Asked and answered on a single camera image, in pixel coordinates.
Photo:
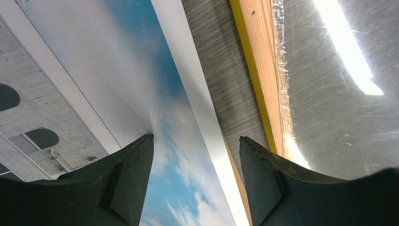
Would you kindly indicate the building and sky photo print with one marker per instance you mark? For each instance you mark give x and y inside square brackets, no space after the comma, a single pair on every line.
[82,79]

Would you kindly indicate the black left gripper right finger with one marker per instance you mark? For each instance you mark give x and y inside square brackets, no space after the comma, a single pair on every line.
[283,193]

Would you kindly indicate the brown fibreboard backing board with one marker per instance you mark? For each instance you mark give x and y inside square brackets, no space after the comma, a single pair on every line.
[239,182]

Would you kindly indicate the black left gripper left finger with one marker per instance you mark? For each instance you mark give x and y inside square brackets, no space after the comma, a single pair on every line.
[108,192]

